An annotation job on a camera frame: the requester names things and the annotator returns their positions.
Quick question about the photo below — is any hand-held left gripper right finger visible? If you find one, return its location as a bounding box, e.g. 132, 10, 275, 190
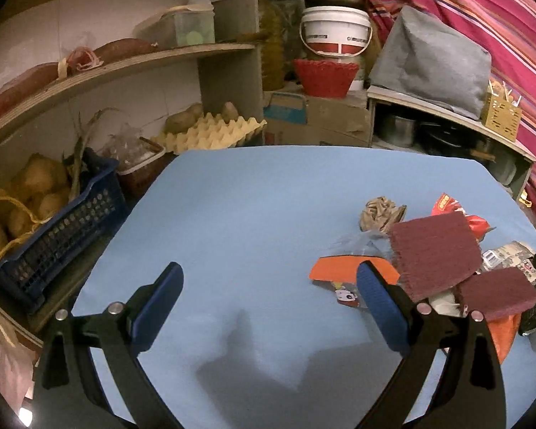
356, 260, 507, 429

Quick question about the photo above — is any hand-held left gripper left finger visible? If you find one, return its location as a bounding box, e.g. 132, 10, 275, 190
32, 261, 185, 429

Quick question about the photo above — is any white grey printed wrapper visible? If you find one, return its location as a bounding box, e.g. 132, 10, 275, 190
476, 240, 536, 284

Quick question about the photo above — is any orange plastic wrapper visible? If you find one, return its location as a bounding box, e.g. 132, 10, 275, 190
489, 313, 522, 366

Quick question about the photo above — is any small maroon scouring pad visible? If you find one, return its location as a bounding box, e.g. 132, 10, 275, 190
455, 267, 536, 321

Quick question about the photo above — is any orange paper packet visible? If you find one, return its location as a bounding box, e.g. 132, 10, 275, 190
309, 256, 403, 310

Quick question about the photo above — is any white tissue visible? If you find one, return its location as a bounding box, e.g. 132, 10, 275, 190
429, 290, 458, 316

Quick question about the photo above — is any clear plastic bag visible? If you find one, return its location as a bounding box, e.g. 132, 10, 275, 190
326, 230, 398, 262

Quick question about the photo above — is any large maroon scouring pad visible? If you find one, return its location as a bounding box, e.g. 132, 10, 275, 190
388, 211, 483, 303

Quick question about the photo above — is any brown paper ball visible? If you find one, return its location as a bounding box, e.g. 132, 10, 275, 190
359, 196, 407, 235

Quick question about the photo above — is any red snack wrapper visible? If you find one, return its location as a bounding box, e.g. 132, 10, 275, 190
430, 193, 496, 244

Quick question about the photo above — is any dark blue plastic crate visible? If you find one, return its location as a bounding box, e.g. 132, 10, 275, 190
0, 147, 128, 314

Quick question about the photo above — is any light blue tablecloth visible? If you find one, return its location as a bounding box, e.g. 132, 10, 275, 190
70, 144, 536, 429

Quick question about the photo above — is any yellow bamboo box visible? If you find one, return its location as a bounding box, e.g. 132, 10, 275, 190
480, 79, 523, 143

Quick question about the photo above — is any clear plastic tub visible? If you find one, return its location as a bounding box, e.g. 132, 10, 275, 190
103, 125, 167, 197

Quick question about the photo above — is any black pan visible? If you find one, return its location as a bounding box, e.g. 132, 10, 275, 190
417, 120, 478, 157

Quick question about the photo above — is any dried plant stalk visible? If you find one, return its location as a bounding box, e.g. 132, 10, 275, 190
63, 107, 121, 202

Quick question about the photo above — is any yellow mesh bag of potatoes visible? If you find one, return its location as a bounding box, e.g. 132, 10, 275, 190
0, 154, 72, 264

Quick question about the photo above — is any small steel pot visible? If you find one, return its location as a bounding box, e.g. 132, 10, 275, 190
377, 114, 418, 148

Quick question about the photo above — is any yellow egg tray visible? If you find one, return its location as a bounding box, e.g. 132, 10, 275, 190
154, 113, 268, 155

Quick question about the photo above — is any brown cardboard box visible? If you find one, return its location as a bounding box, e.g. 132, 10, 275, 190
263, 92, 371, 148

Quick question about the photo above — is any low wooden cabinet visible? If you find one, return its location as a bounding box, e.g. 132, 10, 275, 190
366, 85, 536, 202

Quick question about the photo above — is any grey cloth cover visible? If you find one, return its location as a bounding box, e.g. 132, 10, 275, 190
368, 5, 492, 120

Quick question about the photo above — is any red plastic basket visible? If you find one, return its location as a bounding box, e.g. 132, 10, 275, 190
293, 59, 360, 99

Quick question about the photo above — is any wooden shelf unit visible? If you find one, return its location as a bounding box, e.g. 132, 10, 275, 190
0, 0, 269, 349

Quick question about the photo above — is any pink striped cloth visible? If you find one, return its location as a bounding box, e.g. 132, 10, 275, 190
362, 0, 536, 228

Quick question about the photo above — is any pink plastic bag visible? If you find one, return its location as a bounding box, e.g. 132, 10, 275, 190
58, 47, 105, 74

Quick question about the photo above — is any reddish sweet potato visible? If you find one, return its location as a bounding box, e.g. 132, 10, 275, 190
93, 38, 159, 64
0, 63, 63, 130

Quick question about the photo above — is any clear lidded plastic container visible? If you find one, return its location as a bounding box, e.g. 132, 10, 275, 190
136, 0, 216, 50

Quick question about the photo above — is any large cooking oil bottle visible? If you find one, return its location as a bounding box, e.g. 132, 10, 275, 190
257, 0, 291, 92

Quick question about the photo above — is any white plastic bucket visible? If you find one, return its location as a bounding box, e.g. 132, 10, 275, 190
299, 6, 373, 92

